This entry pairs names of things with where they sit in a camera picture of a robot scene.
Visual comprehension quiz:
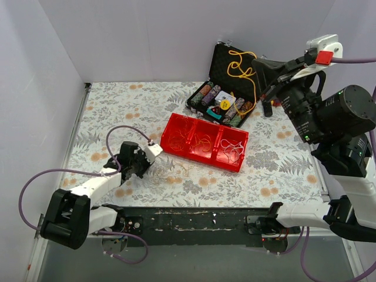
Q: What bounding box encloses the purple poker chip row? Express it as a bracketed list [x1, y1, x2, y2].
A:
[201, 85, 221, 106]

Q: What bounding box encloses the orange wire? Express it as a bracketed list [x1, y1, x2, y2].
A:
[167, 116, 194, 152]

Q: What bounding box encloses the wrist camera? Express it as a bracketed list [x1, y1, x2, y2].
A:
[144, 144, 163, 163]
[290, 34, 343, 81]

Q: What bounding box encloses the teal plastic piece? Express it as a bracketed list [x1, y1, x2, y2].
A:
[206, 109, 221, 120]

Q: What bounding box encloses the white card deck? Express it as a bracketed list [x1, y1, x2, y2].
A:
[214, 90, 236, 104]

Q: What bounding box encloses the yellow wire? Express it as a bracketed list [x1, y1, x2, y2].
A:
[192, 50, 259, 153]

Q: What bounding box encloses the black poker chip case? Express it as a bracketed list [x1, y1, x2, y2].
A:
[186, 42, 260, 128]

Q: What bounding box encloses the white wire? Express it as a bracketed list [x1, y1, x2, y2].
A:
[220, 139, 246, 163]

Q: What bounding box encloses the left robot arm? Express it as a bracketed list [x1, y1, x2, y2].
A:
[40, 142, 162, 250]

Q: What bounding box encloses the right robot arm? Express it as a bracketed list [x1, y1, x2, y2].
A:
[252, 58, 375, 243]

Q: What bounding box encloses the red compartment tray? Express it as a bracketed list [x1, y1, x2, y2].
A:
[160, 113, 249, 173]

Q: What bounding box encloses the black remote control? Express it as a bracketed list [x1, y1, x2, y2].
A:
[262, 100, 273, 118]

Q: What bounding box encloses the yellow dealer button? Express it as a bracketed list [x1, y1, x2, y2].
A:
[220, 99, 231, 110]

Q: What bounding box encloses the red triangle piece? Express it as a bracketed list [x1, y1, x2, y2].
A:
[213, 107, 220, 115]

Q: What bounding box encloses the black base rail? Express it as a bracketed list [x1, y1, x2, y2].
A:
[91, 206, 300, 247]

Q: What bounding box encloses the orange black chip row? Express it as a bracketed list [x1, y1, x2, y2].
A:
[229, 101, 254, 127]

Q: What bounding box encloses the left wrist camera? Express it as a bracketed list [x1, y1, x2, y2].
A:
[144, 144, 163, 163]

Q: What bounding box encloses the green poker chip row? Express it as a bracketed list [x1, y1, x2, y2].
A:
[190, 82, 214, 107]

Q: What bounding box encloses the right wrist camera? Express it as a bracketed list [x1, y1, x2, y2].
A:
[290, 34, 343, 81]

